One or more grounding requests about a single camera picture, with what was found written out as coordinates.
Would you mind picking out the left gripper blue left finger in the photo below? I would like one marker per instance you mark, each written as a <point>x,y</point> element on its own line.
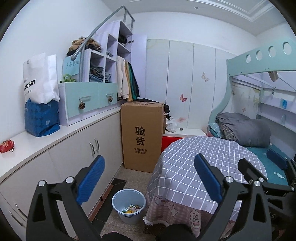
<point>87,179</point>

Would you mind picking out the light blue trash bin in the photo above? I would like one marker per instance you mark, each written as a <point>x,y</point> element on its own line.
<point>129,205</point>

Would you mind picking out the large brown cardboard box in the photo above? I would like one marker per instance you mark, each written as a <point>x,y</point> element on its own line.
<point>142,126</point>

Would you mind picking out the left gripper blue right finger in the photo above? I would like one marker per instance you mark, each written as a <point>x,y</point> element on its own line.
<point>207,175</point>

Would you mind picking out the teal bunk bed frame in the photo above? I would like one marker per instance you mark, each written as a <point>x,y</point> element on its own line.
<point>260,84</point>

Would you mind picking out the teal drawer unit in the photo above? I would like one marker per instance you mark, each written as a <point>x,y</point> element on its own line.
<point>95,96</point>

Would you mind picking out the white plastic bag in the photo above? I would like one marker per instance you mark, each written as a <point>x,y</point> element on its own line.
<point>171,125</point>

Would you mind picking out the blue plaid pillow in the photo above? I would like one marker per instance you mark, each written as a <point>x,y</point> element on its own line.
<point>215,130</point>

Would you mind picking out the white shopping bag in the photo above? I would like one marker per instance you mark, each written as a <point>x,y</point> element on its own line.
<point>40,79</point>

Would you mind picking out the grey checkered tablecloth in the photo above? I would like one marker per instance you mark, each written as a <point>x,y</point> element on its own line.
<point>181,174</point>

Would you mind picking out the grey folded blanket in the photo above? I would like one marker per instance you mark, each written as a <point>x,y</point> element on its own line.
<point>243,130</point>

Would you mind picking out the beige butterfly sticker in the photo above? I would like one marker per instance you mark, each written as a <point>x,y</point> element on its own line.
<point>204,77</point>

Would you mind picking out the red white storage bench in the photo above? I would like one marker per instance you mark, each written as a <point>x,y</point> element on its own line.
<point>169,137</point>

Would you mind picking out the white cubby shelf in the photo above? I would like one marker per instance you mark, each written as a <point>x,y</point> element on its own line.
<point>116,39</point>

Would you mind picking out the pink butterfly sticker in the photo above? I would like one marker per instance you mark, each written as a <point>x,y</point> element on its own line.
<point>182,98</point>

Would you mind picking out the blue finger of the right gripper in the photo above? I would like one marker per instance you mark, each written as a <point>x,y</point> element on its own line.
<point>277,157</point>

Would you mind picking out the white cabinet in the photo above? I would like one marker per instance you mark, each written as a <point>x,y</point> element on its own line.
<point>56,157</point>

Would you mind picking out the red snack packet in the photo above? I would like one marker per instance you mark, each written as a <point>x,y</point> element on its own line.
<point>7,146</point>

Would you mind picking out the hanging clothes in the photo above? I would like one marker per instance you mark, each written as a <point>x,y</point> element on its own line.
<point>127,87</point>

